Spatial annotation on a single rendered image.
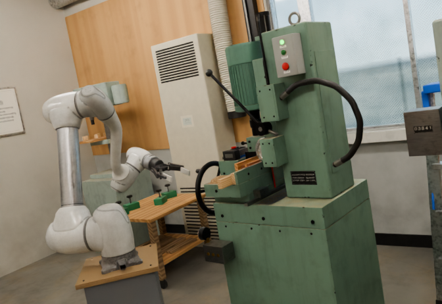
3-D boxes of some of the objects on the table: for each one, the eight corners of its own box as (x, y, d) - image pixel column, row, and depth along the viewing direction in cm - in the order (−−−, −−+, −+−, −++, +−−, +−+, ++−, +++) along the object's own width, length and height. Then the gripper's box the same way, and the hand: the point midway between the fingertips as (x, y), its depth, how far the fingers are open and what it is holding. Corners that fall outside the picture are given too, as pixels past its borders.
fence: (304, 154, 238) (303, 144, 237) (307, 154, 237) (306, 144, 236) (235, 184, 193) (233, 172, 193) (239, 184, 192) (236, 172, 192)
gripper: (137, 162, 244) (164, 176, 231) (170, 153, 262) (196, 164, 250) (137, 175, 246) (163, 189, 233) (170, 164, 265) (196, 177, 252)
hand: (179, 176), depth 242 cm, fingers open, 13 cm apart
